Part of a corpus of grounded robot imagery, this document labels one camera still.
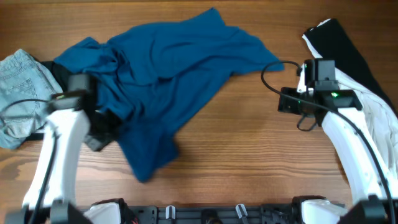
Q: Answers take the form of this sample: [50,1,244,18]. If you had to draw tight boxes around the blue t-shirt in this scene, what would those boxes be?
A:
[55,8,283,182]

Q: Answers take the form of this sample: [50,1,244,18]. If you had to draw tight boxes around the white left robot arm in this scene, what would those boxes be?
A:
[5,90,121,223]

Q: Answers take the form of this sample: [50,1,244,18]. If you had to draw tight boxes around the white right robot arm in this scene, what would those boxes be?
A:
[279,88,397,223]

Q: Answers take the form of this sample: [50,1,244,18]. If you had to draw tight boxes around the black garment under jeans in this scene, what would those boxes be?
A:
[25,61,72,141]

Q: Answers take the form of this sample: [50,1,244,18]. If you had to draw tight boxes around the white garment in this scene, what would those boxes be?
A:
[302,36,397,178]

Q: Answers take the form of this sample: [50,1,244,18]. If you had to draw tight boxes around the light blue denim jeans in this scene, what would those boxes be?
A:
[1,49,62,149]

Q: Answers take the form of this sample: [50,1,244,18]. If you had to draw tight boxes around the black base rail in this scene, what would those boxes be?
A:
[90,198,346,224]

